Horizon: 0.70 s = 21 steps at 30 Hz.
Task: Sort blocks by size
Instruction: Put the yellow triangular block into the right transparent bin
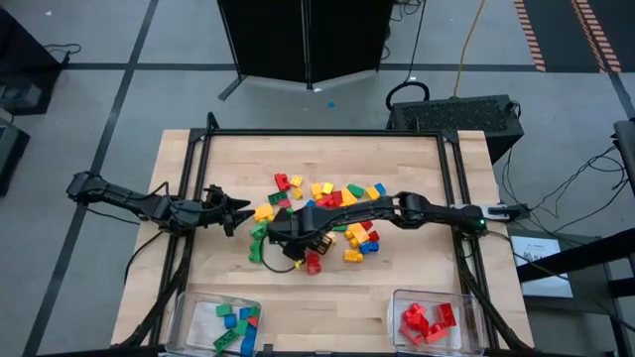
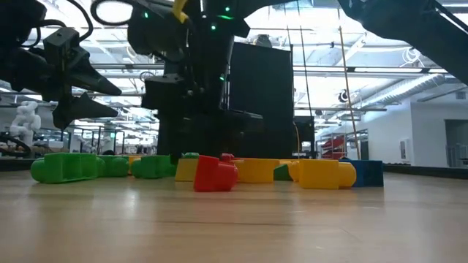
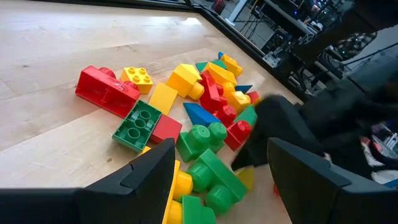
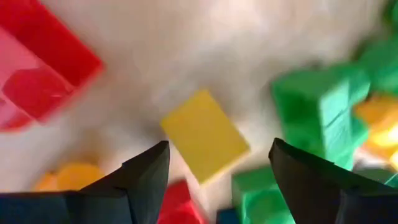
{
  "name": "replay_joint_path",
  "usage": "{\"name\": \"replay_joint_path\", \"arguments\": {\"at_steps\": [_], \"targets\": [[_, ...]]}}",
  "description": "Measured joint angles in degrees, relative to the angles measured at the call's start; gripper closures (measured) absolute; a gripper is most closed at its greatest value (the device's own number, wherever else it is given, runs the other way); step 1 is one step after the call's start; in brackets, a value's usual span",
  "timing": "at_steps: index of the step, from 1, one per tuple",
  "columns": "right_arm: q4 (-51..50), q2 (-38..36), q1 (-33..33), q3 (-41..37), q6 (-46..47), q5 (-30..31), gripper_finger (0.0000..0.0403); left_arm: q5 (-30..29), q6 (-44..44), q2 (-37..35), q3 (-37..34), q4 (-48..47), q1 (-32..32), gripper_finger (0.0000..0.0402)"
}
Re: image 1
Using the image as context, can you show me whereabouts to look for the black looped cable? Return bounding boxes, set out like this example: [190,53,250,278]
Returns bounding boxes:
[384,0,431,113]

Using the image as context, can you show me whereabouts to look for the black perforated computer case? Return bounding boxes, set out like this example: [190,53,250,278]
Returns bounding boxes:
[385,93,526,165]

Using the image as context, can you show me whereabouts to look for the yellow cable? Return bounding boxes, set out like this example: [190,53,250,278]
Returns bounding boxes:
[451,0,486,98]

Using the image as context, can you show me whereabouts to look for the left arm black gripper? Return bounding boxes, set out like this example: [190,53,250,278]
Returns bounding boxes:
[201,184,256,237]

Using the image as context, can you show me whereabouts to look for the black cabinet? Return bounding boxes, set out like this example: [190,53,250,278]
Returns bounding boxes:
[0,7,64,117]

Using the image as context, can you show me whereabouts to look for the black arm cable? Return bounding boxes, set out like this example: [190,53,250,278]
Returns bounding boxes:
[122,229,168,288]

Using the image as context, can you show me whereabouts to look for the black post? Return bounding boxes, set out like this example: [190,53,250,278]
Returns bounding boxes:
[612,117,635,199]

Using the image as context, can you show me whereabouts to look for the white printed sheet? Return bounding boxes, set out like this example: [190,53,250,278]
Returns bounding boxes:
[509,233,574,299]

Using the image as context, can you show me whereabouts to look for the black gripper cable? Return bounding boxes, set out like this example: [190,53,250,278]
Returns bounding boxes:
[259,241,299,275]

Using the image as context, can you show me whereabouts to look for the black metal beam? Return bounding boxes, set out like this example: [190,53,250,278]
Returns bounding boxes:
[515,226,635,299]

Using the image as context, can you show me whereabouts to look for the large yellow stud block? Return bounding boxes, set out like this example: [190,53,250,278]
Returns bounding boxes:
[344,222,371,249]

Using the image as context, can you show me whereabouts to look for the clear plastic bin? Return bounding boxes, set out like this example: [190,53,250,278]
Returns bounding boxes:
[166,291,265,357]
[386,288,486,356]

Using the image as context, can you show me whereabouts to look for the black equipment box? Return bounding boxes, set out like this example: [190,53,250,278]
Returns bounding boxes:
[0,111,31,198]

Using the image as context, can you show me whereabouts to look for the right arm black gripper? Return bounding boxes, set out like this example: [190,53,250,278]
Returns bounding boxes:
[267,205,334,263]

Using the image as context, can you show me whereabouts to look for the black floor cables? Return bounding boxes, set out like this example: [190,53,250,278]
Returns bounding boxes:
[499,143,631,235]

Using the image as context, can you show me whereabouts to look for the black folding partition screen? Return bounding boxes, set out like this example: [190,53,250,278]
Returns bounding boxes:
[216,0,396,103]

